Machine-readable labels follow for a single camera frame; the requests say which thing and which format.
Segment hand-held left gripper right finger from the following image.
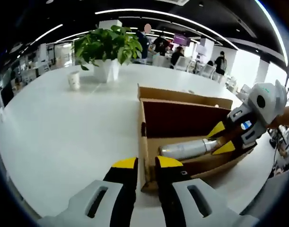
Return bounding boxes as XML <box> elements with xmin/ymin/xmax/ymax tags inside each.
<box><xmin>155</xmin><ymin>155</ymin><xmax>260</xmax><ymax>227</ymax></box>

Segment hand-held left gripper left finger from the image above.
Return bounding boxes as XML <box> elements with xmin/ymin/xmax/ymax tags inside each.
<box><xmin>37</xmin><ymin>156</ymin><xmax>139</xmax><ymax>227</ymax></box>

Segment brown cardboard shoe box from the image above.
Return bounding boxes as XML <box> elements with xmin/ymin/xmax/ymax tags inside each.
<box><xmin>137</xmin><ymin>84</ymin><xmax>257</xmax><ymax>193</ymax></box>

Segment white office chair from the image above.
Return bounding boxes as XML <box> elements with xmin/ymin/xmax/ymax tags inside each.
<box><xmin>202</xmin><ymin>63</ymin><xmax>216</xmax><ymax>78</ymax></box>
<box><xmin>175</xmin><ymin>56</ymin><xmax>192</xmax><ymax>71</ymax></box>

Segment long curved ceiling light strip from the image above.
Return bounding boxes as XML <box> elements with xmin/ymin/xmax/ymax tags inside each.
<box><xmin>95</xmin><ymin>9</ymin><xmax>239</xmax><ymax>50</ymax></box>

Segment white paper cup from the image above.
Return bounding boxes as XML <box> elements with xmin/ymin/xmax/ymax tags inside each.
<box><xmin>68</xmin><ymin>70</ymin><xmax>81</xmax><ymax>90</ymax></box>

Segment green potted plant white pot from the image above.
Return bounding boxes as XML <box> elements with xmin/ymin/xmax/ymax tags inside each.
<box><xmin>73</xmin><ymin>25</ymin><xmax>143</xmax><ymax>83</ymax></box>

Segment purple wall screen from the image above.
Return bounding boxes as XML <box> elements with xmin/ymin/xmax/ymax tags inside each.
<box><xmin>174</xmin><ymin>33</ymin><xmax>191</xmax><ymax>47</ymax></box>

